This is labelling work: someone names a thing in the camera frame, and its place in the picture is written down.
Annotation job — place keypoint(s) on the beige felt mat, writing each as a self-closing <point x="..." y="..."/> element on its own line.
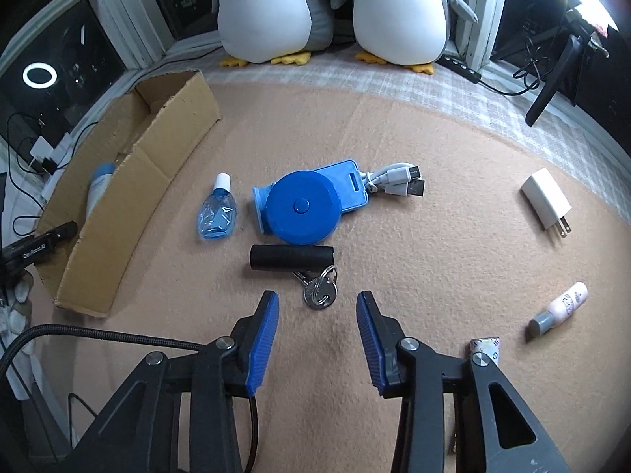
<point x="443" y="256"/>

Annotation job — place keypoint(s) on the patterned white lighter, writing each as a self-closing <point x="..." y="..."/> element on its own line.
<point x="485" y="347"/>

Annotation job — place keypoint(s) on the person's left hand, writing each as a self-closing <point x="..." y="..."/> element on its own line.
<point x="17" y="305"/>

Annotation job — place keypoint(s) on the white power adapter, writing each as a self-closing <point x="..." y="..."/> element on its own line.
<point x="39" y="148"/>

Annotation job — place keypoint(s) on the round blue tape measure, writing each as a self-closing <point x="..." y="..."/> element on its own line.
<point x="300" y="207"/>

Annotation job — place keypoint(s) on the black plug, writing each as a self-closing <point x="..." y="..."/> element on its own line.
<point x="47" y="165"/>

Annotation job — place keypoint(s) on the white sunscreen bottle blue cap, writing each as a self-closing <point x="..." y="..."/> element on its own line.
<point x="101" y="187"/>

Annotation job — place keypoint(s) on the white power strip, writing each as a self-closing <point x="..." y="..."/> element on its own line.
<point x="66" y="145"/>

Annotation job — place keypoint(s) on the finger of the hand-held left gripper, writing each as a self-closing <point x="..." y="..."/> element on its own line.
<point x="64" y="231"/>

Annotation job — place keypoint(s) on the white charger plug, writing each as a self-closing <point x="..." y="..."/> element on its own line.
<point x="544" y="197"/>

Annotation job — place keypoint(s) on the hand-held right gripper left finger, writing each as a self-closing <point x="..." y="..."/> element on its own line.
<point x="261" y="345"/>

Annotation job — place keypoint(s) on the pink bottle grey cap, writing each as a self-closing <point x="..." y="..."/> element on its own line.
<point x="567" y="303"/>

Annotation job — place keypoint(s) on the cardboard box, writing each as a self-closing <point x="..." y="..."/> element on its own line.
<point x="148" y="157"/>

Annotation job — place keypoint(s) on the small penguin plush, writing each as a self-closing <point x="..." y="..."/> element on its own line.
<point x="399" y="15"/>

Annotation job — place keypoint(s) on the black cylinder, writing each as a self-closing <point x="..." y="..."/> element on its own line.
<point x="291" y="257"/>

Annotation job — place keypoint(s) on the large penguin plush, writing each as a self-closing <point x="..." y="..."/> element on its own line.
<point x="271" y="10"/>

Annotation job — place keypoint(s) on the blue phone stand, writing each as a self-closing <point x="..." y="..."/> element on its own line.
<point x="345" y="182"/>

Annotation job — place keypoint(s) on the black stand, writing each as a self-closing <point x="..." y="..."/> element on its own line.
<point x="547" y="93"/>

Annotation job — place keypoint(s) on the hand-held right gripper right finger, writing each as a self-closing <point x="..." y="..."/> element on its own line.
<point x="369" y="340"/>

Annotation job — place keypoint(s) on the blue eye drop bottle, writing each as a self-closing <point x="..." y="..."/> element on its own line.
<point x="217" y="214"/>

